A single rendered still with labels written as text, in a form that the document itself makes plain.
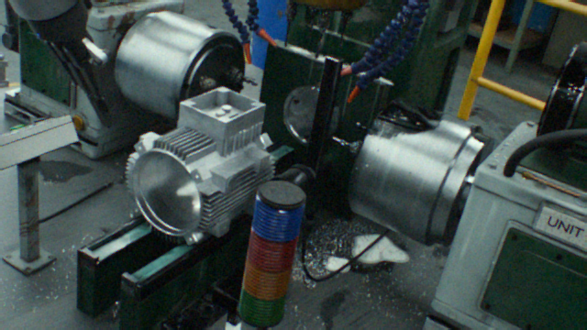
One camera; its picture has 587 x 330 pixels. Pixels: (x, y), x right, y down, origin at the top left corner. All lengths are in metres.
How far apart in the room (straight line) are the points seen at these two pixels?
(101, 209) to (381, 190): 0.62
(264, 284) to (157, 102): 0.74
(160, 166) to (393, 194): 0.43
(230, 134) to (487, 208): 0.45
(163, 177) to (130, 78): 0.34
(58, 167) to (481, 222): 0.97
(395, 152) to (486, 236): 0.22
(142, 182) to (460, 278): 0.59
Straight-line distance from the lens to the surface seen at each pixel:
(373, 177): 1.24
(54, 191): 1.57
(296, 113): 1.55
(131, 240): 1.22
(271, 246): 0.82
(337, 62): 1.19
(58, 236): 1.43
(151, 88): 1.50
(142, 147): 1.16
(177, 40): 1.49
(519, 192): 1.13
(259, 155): 1.19
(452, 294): 1.26
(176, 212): 1.25
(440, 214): 1.23
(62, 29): 0.92
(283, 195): 0.81
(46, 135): 1.23
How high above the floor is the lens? 1.63
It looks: 28 degrees down
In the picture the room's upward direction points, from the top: 11 degrees clockwise
